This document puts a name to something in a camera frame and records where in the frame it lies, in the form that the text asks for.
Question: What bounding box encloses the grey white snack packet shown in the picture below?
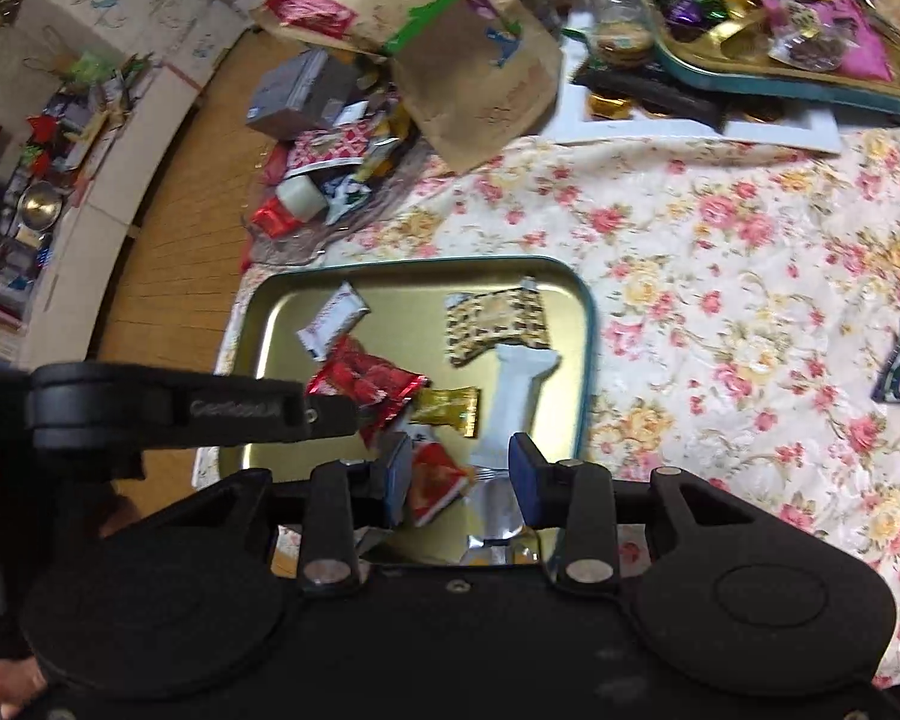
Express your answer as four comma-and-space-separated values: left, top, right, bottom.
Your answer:
468, 340, 564, 470

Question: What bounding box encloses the teal candy tin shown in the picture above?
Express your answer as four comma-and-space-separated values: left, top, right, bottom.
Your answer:
629, 0, 900, 125

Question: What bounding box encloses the floral tablecloth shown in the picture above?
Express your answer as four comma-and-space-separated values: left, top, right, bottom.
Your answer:
191, 127, 900, 691

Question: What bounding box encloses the pink snack packet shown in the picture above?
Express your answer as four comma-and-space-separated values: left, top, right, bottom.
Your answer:
764, 0, 894, 80

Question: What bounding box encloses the clear glass dish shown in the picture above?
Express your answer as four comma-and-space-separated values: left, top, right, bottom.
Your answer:
243, 134, 422, 268

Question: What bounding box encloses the dark chocolate bar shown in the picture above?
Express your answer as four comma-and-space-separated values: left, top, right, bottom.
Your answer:
573, 63, 729, 129

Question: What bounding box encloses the white strip snack packet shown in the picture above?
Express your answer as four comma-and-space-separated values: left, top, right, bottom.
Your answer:
295, 280, 371, 362

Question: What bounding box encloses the metal bowl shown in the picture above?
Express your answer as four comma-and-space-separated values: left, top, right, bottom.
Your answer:
14, 183, 65, 230

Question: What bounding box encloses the silver green yellow snack packet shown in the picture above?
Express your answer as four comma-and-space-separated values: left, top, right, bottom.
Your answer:
460, 468, 542, 564

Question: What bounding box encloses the white and red snack packet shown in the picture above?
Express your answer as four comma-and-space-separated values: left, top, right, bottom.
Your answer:
401, 424, 474, 528

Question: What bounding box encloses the grey cardboard box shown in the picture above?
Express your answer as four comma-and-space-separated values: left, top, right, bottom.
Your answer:
245, 48, 362, 140

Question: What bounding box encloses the small white bottle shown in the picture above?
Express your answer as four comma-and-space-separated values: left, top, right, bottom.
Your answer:
277, 173, 328, 219

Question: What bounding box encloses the red white patterned packet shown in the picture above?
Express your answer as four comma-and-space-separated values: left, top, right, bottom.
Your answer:
284, 127, 369, 174

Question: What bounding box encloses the gold brown patterned snack packet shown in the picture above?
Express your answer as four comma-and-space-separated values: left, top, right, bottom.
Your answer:
445, 280, 553, 369

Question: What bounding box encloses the white flat box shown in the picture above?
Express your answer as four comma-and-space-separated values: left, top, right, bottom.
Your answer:
547, 10, 845, 159

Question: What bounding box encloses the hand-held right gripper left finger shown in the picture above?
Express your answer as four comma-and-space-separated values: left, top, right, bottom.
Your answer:
135, 431, 413, 593

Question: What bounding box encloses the white cabinet with drawings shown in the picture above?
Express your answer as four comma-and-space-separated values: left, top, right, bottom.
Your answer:
15, 0, 271, 368

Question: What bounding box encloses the red packet with white label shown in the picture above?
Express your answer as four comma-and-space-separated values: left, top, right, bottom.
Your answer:
265, 0, 358, 39

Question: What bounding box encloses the small glass jar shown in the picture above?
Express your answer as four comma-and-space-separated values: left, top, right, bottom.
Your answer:
588, 0, 654, 54

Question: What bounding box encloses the pile of assorted clutter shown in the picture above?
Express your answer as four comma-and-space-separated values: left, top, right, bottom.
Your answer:
0, 52, 152, 316

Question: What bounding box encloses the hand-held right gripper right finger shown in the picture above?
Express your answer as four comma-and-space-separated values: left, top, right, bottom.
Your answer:
508, 433, 758, 590

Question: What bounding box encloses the gold candy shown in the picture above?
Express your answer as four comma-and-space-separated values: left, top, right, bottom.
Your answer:
410, 385, 482, 440

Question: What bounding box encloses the brown paper bag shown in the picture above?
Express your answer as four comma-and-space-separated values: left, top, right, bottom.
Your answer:
250, 0, 564, 174

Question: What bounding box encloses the person's left hand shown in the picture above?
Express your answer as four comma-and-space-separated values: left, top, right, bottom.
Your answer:
0, 658, 47, 720

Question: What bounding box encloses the teal metal tin tray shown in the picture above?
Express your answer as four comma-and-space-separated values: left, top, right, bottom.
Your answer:
214, 256, 598, 567

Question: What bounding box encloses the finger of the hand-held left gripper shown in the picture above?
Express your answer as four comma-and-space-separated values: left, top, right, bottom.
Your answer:
304, 390, 362, 440

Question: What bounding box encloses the small red packet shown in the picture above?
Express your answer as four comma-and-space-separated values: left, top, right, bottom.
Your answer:
250, 198, 298, 238

